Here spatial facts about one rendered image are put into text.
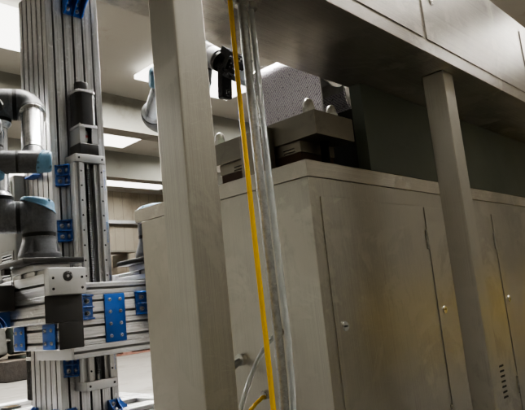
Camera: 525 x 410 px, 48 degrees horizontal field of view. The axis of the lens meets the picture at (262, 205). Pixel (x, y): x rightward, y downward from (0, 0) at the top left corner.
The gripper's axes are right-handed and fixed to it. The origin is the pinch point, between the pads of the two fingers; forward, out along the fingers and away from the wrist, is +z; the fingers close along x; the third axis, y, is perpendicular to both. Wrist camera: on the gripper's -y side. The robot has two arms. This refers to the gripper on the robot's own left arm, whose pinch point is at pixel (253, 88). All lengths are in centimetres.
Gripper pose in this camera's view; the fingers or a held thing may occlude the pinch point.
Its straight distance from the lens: 191.9
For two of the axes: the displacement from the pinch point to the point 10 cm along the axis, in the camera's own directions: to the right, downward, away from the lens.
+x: 6.8, 0.5, 7.3
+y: 3.9, -8.7, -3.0
